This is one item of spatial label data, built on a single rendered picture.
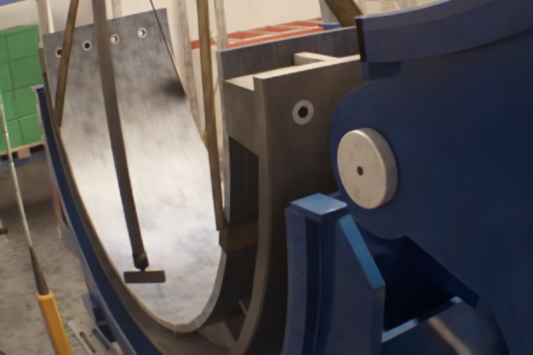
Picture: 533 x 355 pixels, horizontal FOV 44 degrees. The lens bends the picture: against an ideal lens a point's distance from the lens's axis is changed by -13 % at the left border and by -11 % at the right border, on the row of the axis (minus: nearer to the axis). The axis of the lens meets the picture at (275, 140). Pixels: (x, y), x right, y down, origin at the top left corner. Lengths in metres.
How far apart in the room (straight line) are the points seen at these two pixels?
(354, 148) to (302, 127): 0.25
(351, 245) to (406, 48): 0.45
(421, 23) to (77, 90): 2.62
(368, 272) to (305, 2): 9.28
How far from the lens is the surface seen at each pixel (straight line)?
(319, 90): 1.45
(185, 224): 3.20
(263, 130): 1.43
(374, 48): 1.11
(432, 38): 1.00
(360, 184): 1.23
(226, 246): 1.74
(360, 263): 1.36
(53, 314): 2.74
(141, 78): 3.57
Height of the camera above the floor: 2.59
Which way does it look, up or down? 15 degrees down
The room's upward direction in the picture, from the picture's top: 7 degrees counter-clockwise
